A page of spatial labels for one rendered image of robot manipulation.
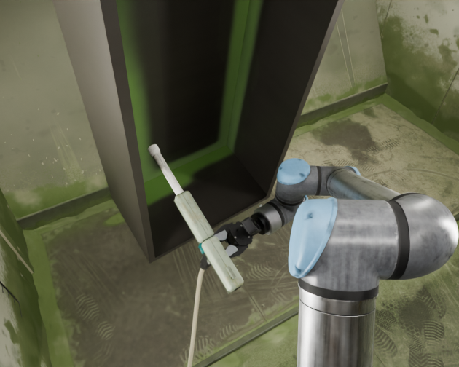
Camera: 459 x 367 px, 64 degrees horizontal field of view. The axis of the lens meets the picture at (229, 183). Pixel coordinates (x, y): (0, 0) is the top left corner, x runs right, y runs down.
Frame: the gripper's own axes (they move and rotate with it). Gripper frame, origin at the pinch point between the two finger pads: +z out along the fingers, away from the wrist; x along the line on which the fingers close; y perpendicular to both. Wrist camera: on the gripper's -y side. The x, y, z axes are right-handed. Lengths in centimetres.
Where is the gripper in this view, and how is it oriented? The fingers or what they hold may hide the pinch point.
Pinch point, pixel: (209, 253)
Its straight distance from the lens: 107.2
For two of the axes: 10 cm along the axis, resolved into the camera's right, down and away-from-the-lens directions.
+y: -2.4, 4.1, 8.8
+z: -8.0, 4.2, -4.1
